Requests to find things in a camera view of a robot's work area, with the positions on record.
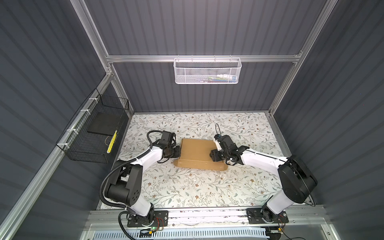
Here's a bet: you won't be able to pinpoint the white perforated cable tray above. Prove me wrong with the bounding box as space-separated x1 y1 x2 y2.
89 227 271 240

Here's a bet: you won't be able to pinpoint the black foam pad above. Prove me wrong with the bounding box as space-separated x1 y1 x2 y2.
87 112 120 137

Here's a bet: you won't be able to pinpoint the yellow green striped tool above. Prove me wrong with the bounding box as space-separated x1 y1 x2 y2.
107 131 118 154

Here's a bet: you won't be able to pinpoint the brown cardboard box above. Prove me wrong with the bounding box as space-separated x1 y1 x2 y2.
174 138 228 171

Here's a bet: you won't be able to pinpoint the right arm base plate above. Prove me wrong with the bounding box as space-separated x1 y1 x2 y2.
246 208 289 224

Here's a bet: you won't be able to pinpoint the markers in white basket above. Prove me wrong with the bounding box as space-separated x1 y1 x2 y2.
199 74 238 84

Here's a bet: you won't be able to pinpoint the left black corrugated cable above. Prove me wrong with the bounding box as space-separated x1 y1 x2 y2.
98 130 164 240

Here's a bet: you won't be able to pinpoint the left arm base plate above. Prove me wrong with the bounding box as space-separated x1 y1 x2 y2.
127 210 169 228

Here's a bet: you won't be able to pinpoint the black wire basket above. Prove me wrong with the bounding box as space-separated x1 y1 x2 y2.
57 91 130 164

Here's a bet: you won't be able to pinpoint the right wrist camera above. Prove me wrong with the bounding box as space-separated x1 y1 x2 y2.
214 134 222 151

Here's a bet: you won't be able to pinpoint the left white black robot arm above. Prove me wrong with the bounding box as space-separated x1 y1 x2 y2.
99 130 181 222

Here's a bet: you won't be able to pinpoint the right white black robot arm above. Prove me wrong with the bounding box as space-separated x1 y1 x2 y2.
210 134 318 222

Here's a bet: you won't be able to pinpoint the white wire mesh basket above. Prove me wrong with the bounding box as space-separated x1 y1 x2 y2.
173 57 242 85

